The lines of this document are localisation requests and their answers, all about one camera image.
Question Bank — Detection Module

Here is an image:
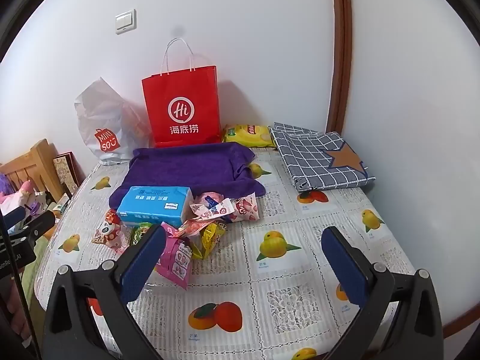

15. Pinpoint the red paper bag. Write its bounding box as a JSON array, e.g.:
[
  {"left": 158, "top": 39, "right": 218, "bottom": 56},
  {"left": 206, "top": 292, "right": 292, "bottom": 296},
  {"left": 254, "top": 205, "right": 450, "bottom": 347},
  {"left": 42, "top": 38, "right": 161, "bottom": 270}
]
[{"left": 142, "top": 38, "right": 222, "bottom": 148}]

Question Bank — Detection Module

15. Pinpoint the white plastic bag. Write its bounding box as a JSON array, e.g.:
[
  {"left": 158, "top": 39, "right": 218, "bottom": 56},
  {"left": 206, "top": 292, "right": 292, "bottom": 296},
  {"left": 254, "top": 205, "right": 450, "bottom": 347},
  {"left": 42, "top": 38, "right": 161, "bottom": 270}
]
[{"left": 74, "top": 77, "right": 152, "bottom": 166}]

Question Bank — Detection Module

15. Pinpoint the pink white plush toy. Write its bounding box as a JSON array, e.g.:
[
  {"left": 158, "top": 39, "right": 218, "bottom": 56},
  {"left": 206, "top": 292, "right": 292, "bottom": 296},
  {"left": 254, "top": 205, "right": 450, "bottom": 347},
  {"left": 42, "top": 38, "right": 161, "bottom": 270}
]
[{"left": 7, "top": 180, "right": 49, "bottom": 220}]

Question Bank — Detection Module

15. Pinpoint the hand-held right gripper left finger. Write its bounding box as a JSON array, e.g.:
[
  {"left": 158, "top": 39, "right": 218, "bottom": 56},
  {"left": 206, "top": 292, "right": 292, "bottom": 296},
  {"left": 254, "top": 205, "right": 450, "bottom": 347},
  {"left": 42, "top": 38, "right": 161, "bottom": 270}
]
[{"left": 40, "top": 225, "right": 167, "bottom": 360}]

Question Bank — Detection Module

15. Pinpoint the green snack packet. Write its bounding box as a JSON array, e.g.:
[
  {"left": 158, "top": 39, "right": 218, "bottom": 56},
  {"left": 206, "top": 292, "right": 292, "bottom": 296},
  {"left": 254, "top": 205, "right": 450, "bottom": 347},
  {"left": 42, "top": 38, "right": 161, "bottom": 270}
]
[{"left": 129, "top": 222, "right": 154, "bottom": 247}]

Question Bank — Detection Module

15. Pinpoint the pink white strawberry snack packet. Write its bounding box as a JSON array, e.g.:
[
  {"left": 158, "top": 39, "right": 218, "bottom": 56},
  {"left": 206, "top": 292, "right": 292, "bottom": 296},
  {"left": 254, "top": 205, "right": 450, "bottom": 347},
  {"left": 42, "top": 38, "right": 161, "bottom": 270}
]
[{"left": 232, "top": 192, "right": 260, "bottom": 224}]

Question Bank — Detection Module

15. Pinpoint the green bed sheet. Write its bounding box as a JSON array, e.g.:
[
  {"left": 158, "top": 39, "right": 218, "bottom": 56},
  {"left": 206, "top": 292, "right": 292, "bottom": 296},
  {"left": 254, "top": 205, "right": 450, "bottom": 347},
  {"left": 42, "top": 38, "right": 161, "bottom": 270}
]
[{"left": 20, "top": 232, "right": 51, "bottom": 301}]

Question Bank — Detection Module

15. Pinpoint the purple towel covered tray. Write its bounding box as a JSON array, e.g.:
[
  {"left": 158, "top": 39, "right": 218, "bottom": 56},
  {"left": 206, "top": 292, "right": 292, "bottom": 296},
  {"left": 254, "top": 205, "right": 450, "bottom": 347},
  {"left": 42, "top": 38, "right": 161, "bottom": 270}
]
[{"left": 109, "top": 142, "right": 265, "bottom": 211}]

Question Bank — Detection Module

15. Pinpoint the red orange snack packet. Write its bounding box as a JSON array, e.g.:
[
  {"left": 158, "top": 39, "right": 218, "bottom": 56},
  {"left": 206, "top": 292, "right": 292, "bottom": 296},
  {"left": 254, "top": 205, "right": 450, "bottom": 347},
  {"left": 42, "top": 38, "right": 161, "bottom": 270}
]
[{"left": 165, "top": 215, "right": 214, "bottom": 239}]

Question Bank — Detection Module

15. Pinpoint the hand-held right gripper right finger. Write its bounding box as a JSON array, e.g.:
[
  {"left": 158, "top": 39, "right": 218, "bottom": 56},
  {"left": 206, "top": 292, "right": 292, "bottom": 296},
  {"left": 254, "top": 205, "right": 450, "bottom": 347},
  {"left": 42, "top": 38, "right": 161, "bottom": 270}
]
[{"left": 320, "top": 226, "right": 445, "bottom": 360}]

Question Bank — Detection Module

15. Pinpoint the round pink snack packet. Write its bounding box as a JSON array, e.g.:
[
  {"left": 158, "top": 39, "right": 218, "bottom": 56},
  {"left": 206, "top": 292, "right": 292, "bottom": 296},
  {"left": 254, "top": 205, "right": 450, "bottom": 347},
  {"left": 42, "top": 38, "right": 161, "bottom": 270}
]
[{"left": 197, "top": 191, "right": 226, "bottom": 211}]

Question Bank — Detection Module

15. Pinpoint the blue tissue pack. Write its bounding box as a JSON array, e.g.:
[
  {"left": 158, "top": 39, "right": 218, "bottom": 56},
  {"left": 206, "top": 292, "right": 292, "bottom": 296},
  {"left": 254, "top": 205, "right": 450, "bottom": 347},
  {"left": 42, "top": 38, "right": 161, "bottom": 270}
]
[{"left": 116, "top": 185, "right": 194, "bottom": 229}]

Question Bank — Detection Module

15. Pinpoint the purple plush toy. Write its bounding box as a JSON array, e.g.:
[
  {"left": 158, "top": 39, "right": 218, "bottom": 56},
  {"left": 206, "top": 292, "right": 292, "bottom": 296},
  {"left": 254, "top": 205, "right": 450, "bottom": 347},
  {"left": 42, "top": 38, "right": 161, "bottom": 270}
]
[{"left": 0, "top": 172, "right": 16, "bottom": 196}]

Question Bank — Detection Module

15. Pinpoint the fruit print tablecloth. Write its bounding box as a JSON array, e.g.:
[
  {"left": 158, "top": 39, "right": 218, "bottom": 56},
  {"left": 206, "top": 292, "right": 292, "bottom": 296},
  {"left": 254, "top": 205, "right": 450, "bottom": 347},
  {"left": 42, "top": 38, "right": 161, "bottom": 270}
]
[{"left": 34, "top": 146, "right": 421, "bottom": 360}]

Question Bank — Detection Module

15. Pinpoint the white red strip snack packet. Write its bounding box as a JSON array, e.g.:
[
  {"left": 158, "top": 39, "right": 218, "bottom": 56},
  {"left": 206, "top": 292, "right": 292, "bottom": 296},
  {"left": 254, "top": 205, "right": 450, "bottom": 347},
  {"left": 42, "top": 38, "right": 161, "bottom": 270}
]
[{"left": 189, "top": 198, "right": 234, "bottom": 223}]

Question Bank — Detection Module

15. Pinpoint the folded checkered cloth with star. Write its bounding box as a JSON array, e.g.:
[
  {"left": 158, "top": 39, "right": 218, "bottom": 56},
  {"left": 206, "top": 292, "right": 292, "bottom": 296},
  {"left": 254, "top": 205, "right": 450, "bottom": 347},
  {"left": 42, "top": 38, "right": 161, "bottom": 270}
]
[{"left": 269, "top": 122, "right": 376, "bottom": 192}]

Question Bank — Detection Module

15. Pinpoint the red white panda snack packet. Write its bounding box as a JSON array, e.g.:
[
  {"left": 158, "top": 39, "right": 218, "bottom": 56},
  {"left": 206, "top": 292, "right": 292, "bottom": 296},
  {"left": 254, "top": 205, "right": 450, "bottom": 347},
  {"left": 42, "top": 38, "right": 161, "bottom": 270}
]
[{"left": 92, "top": 210, "right": 126, "bottom": 254}]

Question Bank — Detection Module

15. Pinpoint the yellow chips bag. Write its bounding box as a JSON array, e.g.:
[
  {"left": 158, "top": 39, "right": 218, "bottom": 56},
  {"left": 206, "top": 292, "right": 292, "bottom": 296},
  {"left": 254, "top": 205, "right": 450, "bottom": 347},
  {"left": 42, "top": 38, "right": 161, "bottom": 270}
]
[{"left": 222, "top": 124, "right": 276, "bottom": 148}]

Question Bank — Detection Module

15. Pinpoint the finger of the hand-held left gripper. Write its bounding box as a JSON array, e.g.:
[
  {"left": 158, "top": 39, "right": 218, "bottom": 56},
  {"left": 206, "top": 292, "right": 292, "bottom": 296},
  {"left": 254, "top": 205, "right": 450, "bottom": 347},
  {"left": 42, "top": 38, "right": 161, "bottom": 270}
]
[
  {"left": 0, "top": 207, "right": 29, "bottom": 231},
  {"left": 19, "top": 212, "right": 57, "bottom": 241}
]

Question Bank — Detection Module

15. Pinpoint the brown wooden door frame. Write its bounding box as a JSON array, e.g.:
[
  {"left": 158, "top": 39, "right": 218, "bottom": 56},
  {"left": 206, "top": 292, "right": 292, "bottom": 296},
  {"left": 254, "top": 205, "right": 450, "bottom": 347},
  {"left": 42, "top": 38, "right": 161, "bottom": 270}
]
[{"left": 325, "top": 0, "right": 353, "bottom": 136}]

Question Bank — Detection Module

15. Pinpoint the white light switch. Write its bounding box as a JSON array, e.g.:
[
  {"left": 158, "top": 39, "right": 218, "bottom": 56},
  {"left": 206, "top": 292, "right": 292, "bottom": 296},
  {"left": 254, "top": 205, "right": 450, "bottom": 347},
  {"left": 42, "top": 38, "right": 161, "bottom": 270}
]
[{"left": 114, "top": 9, "right": 136, "bottom": 35}]

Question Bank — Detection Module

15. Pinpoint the large pink snack packet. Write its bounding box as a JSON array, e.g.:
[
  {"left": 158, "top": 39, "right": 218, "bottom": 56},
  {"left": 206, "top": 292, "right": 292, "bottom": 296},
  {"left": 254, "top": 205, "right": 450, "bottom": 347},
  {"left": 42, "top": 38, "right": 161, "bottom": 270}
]
[{"left": 155, "top": 223, "right": 194, "bottom": 290}]

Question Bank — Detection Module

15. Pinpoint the patterned book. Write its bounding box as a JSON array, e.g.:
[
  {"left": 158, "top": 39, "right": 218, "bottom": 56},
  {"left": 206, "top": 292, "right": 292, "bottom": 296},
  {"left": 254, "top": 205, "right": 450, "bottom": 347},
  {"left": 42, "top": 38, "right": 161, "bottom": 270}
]
[{"left": 52, "top": 152, "right": 79, "bottom": 197}]

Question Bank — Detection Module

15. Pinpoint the yellow snack packet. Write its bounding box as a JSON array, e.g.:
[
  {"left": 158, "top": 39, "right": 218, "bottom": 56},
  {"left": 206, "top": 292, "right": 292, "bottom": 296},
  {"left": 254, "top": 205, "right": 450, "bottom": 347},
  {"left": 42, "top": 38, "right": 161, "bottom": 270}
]
[{"left": 190, "top": 220, "right": 227, "bottom": 260}]

